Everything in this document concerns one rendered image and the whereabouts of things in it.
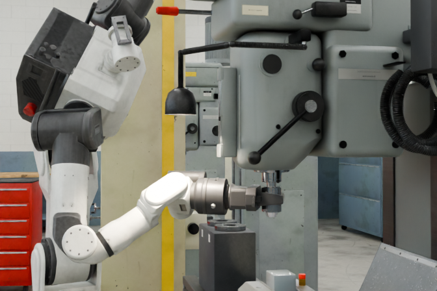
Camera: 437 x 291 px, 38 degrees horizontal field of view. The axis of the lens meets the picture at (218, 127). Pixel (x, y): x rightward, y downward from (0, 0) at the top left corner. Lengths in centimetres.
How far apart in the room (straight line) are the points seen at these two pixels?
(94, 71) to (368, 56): 69
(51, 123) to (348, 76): 71
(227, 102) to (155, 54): 177
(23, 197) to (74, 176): 442
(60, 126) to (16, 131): 894
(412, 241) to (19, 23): 939
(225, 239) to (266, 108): 48
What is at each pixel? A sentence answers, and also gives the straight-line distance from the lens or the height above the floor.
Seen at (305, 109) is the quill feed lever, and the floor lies 145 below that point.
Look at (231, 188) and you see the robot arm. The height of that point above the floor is 127.
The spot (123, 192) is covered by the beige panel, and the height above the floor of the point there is 112.
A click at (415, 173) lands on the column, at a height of 130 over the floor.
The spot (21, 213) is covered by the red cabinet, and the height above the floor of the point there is 73.
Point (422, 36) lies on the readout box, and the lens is 131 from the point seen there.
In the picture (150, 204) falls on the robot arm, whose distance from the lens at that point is 151.
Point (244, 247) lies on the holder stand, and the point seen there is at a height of 108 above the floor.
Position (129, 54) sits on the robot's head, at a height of 159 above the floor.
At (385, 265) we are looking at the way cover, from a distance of 177.
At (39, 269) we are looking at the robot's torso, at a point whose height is 100.
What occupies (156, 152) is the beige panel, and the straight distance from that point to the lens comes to 320.
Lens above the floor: 138
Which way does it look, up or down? 1 degrees up
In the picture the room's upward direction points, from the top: straight up
